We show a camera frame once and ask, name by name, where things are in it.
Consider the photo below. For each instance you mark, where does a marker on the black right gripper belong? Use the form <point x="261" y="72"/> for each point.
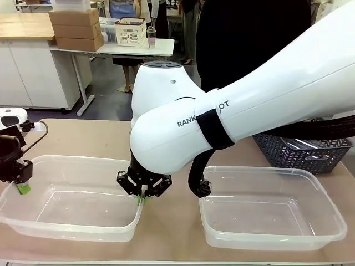
<point x="141" y="173"/>

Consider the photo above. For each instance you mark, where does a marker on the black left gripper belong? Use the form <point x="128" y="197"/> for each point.
<point x="8" y="163"/>

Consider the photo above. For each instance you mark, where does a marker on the clear plastic bin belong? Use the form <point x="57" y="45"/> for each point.
<point x="69" y="221"/>
<point x="277" y="235"/>

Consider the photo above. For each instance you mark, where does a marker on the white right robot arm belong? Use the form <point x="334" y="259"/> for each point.
<point x="249" y="83"/>

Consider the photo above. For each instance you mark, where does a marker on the dark grey lattice basket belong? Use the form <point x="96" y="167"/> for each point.
<point x="291" y="158"/>

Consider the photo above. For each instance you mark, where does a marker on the cream basket brown rim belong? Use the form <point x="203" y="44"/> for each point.
<point x="130" y="33"/>

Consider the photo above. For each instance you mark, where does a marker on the white background table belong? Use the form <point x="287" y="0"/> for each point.
<point x="130" y="50"/>

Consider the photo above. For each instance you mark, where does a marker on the brown cardboard box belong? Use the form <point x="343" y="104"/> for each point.
<point x="80" y="43"/>
<point x="77" y="30"/>
<point x="75" y="17"/>

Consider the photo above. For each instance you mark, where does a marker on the clear bottle pink label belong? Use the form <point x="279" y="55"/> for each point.
<point x="151" y="36"/>

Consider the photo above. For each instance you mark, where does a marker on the clear storage box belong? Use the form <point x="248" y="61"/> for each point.
<point x="108" y="30"/>

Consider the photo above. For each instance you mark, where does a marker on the background person beige trousers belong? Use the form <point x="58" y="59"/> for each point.
<point x="190" y="27"/>

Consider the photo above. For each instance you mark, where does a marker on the stacked clear lidded containers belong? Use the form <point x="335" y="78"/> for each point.
<point x="70" y="5"/>

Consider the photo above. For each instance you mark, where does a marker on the background person blue top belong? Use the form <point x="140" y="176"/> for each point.
<point x="119" y="8"/>

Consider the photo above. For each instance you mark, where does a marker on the person in black clothes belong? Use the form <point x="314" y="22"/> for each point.
<point x="244" y="33"/>

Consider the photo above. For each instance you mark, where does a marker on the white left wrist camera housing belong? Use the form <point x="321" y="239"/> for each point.
<point x="20" y="113"/>

